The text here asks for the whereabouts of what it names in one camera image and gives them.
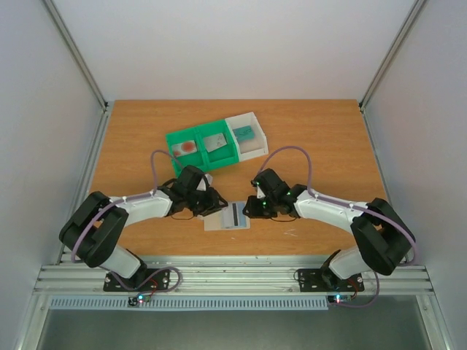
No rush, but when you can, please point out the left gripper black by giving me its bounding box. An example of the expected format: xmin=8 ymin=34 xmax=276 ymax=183
xmin=187 ymin=187 xmax=229 ymax=217

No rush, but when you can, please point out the white card magnetic stripe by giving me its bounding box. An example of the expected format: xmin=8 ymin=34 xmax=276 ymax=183
xmin=203 ymin=133 xmax=228 ymax=152
xmin=220 ymin=201 xmax=250 ymax=230

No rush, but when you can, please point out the beige card holder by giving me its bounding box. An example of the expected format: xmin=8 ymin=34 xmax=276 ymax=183
xmin=198 ymin=201 xmax=252 ymax=232

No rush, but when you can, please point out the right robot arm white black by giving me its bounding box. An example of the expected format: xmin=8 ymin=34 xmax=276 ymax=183
xmin=243 ymin=168 xmax=416 ymax=291

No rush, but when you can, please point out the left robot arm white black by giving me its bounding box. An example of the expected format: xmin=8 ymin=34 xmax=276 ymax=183
xmin=59 ymin=166 xmax=228 ymax=290

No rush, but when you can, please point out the card with red circle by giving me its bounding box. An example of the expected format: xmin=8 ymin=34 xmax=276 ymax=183
xmin=171 ymin=140 xmax=198 ymax=158

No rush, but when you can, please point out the grey card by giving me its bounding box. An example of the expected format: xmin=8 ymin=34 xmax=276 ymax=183
xmin=214 ymin=133 xmax=227 ymax=146

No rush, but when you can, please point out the middle green bin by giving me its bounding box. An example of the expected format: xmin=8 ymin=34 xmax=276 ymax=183
xmin=195 ymin=120 xmax=239 ymax=172

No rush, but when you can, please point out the green bin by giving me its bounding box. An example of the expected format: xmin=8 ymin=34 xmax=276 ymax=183
xmin=195 ymin=120 xmax=239 ymax=172
xmin=165 ymin=127 xmax=208 ymax=175

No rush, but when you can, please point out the left green bin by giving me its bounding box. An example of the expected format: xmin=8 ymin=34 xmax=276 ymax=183
xmin=165 ymin=127 xmax=208 ymax=175

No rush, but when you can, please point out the white bin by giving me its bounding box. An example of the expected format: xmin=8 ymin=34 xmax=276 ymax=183
xmin=225 ymin=112 xmax=269 ymax=162

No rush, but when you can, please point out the right controller board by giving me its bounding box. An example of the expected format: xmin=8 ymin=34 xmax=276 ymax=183
xmin=328 ymin=294 xmax=353 ymax=304

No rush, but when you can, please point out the controller board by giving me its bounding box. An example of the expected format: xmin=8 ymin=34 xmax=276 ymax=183
xmin=128 ymin=295 xmax=151 ymax=307
xmin=328 ymin=294 xmax=353 ymax=304

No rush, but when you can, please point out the left controller board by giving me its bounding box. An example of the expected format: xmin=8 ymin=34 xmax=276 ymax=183
xmin=128 ymin=295 xmax=151 ymax=307

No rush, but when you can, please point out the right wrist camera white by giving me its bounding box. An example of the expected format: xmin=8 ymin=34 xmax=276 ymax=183
xmin=251 ymin=179 xmax=266 ymax=200

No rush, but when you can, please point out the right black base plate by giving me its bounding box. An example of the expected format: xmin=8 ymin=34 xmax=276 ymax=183
xmin=293 ymin=268 xmax=365 ymax=292

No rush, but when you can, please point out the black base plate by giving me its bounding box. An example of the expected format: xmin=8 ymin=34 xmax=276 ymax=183
xmin=293 ymin=268 xmax=365 ymax=292
xmin=103 ymin=268 xmax=171 ymax=292

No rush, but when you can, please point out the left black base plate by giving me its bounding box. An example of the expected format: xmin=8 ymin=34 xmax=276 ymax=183
xmin=103 ymin=268 xmax=171 ymax=292

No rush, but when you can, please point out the grey slotted cable duct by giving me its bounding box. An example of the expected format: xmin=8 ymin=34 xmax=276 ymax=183
xmin=49 ymin=295 xmax=328 ymax=311

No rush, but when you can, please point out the aluminium rail frame front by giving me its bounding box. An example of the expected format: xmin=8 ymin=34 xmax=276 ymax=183
xmin=34 ymin=252 xmax=434 ymax=296

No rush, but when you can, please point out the left aluminium corner post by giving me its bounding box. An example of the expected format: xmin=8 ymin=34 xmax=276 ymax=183
xmin=40 ymin=0 xmax=108 ymax=111

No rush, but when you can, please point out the aluminium corner post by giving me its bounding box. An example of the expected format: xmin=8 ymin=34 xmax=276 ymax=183
xmin=358 ymin=0 xmax=428 ymax=114
xmin=40 ymin=0 xmax=108 ymax=111

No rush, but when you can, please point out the right aluminium corner post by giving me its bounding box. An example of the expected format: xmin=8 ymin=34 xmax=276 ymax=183
xmin=358 ymin=0 xmax=428 ymax=114

